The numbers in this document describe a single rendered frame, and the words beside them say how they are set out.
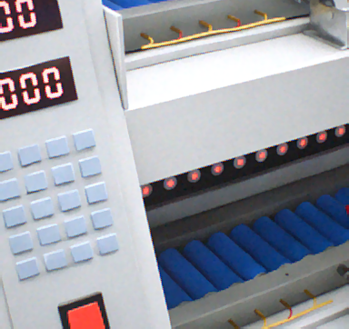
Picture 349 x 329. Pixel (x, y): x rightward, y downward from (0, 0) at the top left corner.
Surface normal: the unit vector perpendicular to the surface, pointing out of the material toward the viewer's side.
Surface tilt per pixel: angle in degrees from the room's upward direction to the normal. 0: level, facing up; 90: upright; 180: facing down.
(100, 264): 90
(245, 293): 18
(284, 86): 108
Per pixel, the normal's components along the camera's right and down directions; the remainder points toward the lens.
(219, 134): 0.47, 0.37
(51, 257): 0.43, 0.07
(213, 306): -0.06, -0.90
